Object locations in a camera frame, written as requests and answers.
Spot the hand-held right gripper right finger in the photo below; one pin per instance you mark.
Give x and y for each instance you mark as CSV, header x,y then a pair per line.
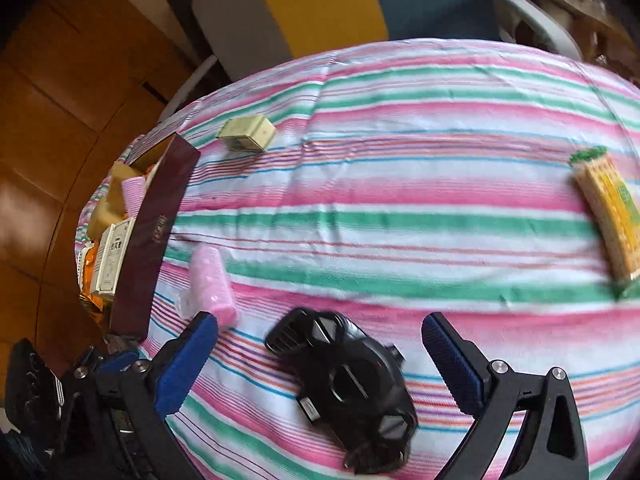
x,y
452,370

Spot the small cream green box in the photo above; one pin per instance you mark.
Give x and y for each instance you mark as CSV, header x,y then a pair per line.
x,y
247,134

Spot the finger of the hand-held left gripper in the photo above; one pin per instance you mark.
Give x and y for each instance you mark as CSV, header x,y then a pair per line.
x,y
117,361

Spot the pink packet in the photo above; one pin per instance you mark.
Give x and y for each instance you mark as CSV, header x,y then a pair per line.
x,y
212,280

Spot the dark red box gold lining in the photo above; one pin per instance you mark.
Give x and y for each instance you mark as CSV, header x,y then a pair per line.
x,y
150,240

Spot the pink hair roller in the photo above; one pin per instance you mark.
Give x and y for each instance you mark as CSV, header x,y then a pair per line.
x,y
136,195

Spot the black toy car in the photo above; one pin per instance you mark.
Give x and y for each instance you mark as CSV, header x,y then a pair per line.
x,y
350,385

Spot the white carton box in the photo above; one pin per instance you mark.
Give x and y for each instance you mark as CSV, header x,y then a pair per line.
x,y
115,255

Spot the orange packet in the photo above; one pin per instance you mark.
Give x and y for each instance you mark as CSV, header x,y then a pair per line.
x,y
90,272

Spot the striped bed sheet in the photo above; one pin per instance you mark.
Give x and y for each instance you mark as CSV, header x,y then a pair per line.
x,y
400,185

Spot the yellow cracker packet green ends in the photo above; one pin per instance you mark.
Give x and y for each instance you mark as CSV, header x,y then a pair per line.
x,y
612,210

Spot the grey yellow blue chair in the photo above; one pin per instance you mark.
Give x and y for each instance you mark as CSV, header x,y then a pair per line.
x,y
310,0

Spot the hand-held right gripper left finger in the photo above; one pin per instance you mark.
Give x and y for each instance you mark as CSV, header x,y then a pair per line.
x,y
185,370

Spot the wooden desk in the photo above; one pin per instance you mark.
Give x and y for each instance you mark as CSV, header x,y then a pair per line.
x,y
607,35

